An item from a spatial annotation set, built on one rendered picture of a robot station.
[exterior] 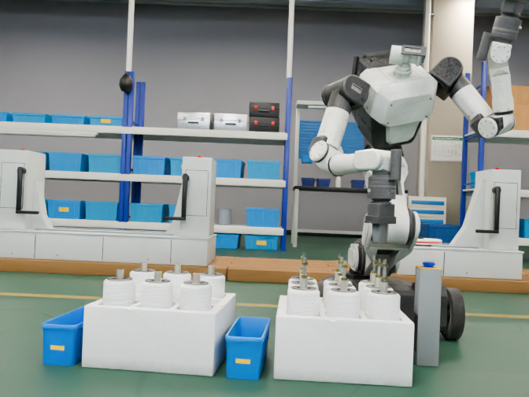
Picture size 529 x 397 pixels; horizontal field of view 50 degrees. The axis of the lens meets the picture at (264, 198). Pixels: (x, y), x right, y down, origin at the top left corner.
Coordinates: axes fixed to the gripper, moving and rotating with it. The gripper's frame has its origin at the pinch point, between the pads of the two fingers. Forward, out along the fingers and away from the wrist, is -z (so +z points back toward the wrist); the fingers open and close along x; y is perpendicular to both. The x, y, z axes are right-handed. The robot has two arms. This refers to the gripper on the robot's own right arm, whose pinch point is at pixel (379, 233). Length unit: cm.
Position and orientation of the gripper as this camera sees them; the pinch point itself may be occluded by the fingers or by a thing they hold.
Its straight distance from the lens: 184.9
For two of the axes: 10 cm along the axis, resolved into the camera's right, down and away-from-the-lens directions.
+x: 7.5, 0.4, 6.6
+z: 0.4, -10.0, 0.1
